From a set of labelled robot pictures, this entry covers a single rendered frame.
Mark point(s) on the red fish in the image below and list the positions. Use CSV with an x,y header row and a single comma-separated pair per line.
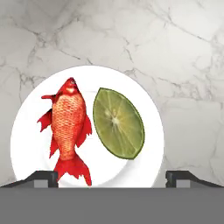
x,y
67,119

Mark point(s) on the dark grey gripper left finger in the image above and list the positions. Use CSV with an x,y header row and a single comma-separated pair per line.
x,y
43,177

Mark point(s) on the white round plate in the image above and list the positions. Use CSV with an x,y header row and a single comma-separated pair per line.
x,y
32,145

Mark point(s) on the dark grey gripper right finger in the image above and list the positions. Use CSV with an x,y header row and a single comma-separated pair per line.
x,y
178,176

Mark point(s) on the green lemon wedge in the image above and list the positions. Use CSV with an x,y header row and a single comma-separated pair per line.
x,y
118,124

